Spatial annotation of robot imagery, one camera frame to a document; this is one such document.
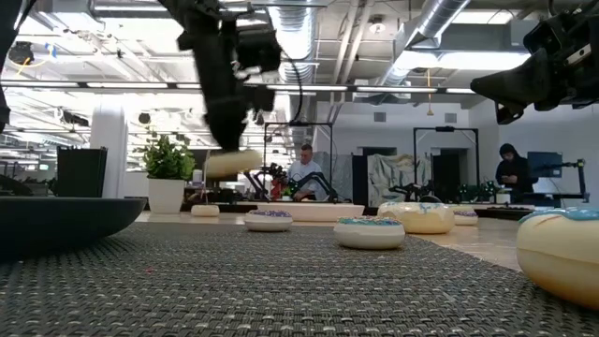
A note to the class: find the silver ceiling duct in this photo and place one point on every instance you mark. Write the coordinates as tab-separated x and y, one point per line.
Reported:
295	37
435	23

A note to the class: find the black background stand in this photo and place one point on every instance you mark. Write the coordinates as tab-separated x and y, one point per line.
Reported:
580	182

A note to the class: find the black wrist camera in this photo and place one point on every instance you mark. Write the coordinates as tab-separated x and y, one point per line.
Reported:
259	51
547	37

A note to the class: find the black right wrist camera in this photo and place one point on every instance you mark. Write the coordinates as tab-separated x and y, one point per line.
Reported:
547	37

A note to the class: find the large white blue-drizzle donut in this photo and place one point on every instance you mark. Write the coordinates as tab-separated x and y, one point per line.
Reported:
421	222

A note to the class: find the large chocolate frosted donut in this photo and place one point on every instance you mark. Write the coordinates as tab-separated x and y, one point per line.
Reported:
238	164

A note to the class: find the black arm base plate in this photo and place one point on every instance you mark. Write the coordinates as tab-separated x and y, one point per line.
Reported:
505	213

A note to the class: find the small teal sprinkle donut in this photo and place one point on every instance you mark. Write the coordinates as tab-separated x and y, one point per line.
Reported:
369	236

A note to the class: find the small white chocolate-drizzle donut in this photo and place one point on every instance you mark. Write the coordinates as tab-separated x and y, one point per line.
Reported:
205	211

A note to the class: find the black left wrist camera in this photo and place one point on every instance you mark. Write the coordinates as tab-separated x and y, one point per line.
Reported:
259	51

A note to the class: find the black background rig frame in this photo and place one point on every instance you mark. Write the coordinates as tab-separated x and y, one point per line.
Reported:
299	124
444	128

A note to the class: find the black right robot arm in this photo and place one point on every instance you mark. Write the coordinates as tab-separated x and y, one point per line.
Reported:
585	11

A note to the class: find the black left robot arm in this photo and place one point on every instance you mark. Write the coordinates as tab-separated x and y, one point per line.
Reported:
187	9

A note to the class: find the black box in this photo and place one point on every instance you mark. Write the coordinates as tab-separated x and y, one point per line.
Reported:
82	173

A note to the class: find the green plant in white pot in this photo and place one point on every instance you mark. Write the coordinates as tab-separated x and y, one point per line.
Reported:
166	196

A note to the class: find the grey woven placemat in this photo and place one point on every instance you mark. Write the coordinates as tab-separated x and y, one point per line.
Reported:
234	281

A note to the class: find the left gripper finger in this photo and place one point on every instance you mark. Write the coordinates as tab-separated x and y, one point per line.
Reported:
228	128

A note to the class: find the large blue frosted donut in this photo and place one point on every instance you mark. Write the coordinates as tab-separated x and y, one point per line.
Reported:
561	262

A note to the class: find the pale draped cloth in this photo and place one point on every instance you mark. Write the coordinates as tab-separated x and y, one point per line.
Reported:
398	178

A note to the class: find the white round plate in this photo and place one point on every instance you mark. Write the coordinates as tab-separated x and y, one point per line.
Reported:
318	213

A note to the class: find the dark round plate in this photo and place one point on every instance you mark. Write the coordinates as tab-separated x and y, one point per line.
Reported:
56	220

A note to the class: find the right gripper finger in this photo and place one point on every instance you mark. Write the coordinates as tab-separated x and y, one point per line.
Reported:
512	82
509	114

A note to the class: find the black background robot arms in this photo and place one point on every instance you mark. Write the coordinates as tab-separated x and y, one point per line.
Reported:
323	182

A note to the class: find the person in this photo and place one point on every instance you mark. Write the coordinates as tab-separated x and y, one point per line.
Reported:
515	173
304	175

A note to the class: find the small purple sprinkle donut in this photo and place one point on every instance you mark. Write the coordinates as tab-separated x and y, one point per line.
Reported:
268	224
468	219

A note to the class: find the blue monitor screen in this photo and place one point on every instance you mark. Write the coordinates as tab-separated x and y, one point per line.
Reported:
545	164

